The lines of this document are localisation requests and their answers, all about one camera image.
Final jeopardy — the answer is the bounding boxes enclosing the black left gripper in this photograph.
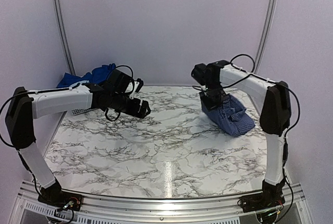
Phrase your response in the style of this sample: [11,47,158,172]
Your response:
[109,91,150,118]

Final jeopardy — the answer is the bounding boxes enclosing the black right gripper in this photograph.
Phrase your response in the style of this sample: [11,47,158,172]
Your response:
[200,80,228,111]

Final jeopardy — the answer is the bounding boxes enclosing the blue checked shirt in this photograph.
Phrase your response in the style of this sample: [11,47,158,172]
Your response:
[201,95,255,137]

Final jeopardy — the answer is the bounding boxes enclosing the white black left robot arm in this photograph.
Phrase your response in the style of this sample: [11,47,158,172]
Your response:
[1,69,150,206]

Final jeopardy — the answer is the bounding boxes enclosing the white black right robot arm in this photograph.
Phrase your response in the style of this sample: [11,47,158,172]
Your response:
[191,60,291,212]

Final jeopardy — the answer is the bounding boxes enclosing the white plastic laundry basket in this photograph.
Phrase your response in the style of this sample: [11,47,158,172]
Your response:
[69,108,92,116]

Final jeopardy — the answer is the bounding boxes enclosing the royal blue garment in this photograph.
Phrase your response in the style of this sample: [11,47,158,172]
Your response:
[57,63,116,88]

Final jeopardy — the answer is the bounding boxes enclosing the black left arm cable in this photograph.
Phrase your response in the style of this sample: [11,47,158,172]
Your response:
[0,64,135,148]

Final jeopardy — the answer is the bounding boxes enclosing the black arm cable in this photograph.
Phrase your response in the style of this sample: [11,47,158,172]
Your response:
[192,54,301,134]
[0,64,135,148]

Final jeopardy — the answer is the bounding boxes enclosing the left aluminium corner post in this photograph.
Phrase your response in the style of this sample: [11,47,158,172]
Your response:
[53,0,76,75]

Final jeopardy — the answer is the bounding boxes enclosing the aluminium corner post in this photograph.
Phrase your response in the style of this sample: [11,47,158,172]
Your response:
[254,0,278,73]
[53,0,76,75]

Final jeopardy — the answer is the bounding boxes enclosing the right aluminium corner post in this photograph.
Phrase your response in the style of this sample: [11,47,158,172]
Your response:
[254,0,278,73]

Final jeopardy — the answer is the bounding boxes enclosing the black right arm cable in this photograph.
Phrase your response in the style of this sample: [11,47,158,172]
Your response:
[192,54,301,134]

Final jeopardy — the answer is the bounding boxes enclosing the aluminium front frame rail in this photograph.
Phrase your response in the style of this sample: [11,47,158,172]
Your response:
[9,181,313,223]

